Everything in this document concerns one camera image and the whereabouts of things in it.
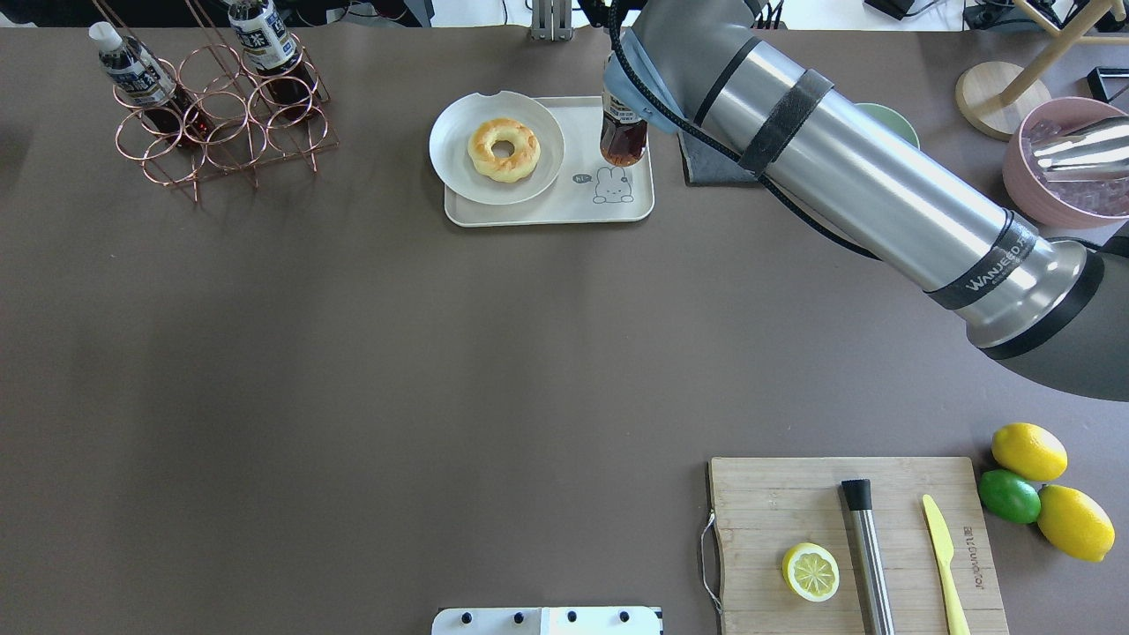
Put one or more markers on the copper wire bottle rack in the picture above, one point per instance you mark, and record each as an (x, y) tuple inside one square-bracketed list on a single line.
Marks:
[(247, 133)]

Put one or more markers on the aluminium frame post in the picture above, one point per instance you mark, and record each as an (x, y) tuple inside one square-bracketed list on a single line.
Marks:
[(551, 20)]

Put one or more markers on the glazed ring donut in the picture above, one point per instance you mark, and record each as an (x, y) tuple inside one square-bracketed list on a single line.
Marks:
[(505, 150)]

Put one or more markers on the half lemon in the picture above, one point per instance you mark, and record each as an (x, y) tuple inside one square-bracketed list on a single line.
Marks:
[(811, 572)]

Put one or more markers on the whole lemon lower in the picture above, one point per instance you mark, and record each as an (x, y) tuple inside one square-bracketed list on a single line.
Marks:
[(1075, 524)]

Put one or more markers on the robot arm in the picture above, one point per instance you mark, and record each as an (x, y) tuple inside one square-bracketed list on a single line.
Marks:
[(1050, 311)]

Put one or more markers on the green ceramic bowl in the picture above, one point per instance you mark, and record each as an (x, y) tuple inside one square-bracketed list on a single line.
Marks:
[(888, 128)]

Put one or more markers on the green lime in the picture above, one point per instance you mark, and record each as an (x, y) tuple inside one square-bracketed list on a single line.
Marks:
[(1009, 496)]

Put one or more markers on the whole lemon upper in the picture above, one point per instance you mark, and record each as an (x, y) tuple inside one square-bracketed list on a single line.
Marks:
[(1029, 451)]

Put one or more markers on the pink ice bowl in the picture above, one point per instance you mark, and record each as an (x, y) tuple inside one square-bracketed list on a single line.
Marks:
[(1024, 186)]

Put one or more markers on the small black frame object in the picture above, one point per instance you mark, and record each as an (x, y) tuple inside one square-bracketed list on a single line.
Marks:
[(1107, 84)]

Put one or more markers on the yellow plastic knife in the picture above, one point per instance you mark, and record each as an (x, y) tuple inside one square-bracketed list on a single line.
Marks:
[(944, 550)]

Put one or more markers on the steel muddler black tip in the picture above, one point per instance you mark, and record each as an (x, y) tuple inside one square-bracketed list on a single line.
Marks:
[(873, 589)]

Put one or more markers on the white round plate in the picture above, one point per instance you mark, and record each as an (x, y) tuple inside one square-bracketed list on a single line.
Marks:
[(454, 128)]

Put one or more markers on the whole lemon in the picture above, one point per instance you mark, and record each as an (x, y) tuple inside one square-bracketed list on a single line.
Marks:
[(1029, 451), (1075, 524)]

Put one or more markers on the metal ice scoop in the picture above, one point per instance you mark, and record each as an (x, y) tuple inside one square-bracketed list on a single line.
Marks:
[(1094, 152)]

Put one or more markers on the beige rabbit tray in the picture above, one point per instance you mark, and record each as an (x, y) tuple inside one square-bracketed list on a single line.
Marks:
[(588, 189)]

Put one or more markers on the wooden cup stand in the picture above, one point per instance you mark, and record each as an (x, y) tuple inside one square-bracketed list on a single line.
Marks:
[(994, 97)]

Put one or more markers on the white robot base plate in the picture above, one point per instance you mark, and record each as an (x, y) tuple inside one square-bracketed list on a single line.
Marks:
[(615, 619)]

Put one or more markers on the wooden cutting board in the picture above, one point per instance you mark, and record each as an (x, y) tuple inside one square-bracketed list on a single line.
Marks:
[(765, 506)]

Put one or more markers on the tea bottle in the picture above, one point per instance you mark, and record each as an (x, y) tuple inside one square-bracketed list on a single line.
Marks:
[(148, 87), (275, 54), (623, 139)]

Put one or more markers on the grey folded cloth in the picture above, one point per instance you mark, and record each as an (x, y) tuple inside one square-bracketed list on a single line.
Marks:
[(705, 166)]

